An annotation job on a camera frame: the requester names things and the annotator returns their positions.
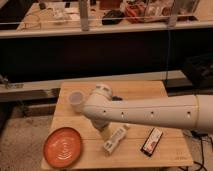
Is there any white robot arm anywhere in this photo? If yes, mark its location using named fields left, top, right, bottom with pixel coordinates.
left=83, top=84, right=213, bottom=134

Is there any orange ceramic bowl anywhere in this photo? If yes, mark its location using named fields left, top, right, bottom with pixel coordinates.
left=43, top=127, right=83, bottom=168

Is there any blue sponge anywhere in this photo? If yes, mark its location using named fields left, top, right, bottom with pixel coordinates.
left=112, top=96, right=123, bottom=101

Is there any translucent plastic cup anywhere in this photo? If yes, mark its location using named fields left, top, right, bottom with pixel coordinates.
left=68, top=91, right=85, bottom=113

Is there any wooden stick end effector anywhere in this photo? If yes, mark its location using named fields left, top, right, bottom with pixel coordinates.
left=101, top=129, right=111, bottom=141

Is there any white tube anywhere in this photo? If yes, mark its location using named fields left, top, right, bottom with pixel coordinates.
left=103, top=124, right=130, bottom=155

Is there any wooden table board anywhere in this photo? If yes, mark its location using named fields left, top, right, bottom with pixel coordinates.
left=51, top=81, right=193, bottom=171

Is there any black bag on shelf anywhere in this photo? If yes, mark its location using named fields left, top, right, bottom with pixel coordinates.
left=102, top=10, right=124, bottom=25

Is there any black and white box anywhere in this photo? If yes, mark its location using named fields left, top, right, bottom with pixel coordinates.
left=141, top=128, right=163, bottom=157

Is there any red object on shelf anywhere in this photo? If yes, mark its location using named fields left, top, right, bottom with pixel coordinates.
left=124, top=4, right=145, bottom=23

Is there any metal rail beam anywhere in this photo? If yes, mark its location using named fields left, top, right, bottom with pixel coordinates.
left=0, top=69, right=188, bottom=103

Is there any black cable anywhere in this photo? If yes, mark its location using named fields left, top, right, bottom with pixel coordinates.
left=186, top=130, right=213, bottom=171

